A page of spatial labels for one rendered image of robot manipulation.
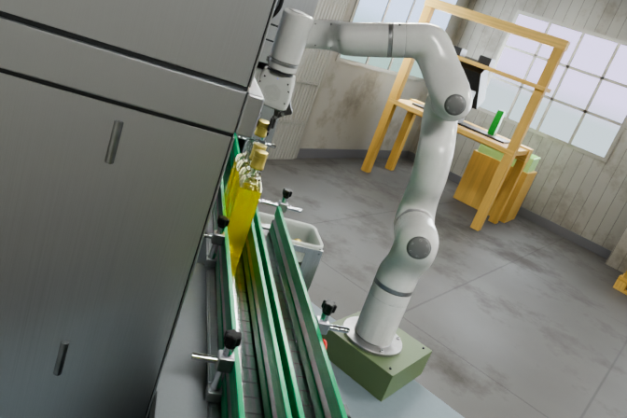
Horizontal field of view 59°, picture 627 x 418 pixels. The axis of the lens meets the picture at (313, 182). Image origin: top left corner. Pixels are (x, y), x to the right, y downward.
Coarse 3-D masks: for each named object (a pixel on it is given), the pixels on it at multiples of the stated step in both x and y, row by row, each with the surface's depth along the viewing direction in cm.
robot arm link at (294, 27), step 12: (288, 12) 144; (300, 12) 146; (288, 24) 144; (300, 24) 144; (312, 24) 147; (276, 36) 148; (288, 36) 145; (300, 36) 146; (276, 48) 148; (288, 48) 146; (300, 48) 148; (288, 60) 148
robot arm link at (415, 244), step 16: (400, 224) 156; (416, 224) 151; (432, 224) 155; (400, 240) 151; (416, 240) 149; (432, 240) 150; (400, 256) 152; (416, 256) 150; (432, 256) 151; (384, 272) 161; (400, 272) 157; (416, 272) 157; (384, 288) 161; (400, 288) 160
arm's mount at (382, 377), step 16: (336, 336) 167; (400, 336) 178; (336, 352) 167; (352, 352) 163; (400, 352) 169; (416, 352) 172; (352, 368) 164; (368, 368) 160; (384, 368) 158; (400, 368) 161; (416, 368) 171; (368, 384) 160; (384, 384) 157; (400, 384) 166
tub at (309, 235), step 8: (264, 216) 188; (272, 216) 189; (288, 224) 191; (296, 224) 191; (304, 224) 192; (288, 232) 191; (296, 232) 192; (304, 232) 193; (312, 232) 191; (304, 240) 193; (312, 240) 189; (320, 240) 183; (320, 248) 178
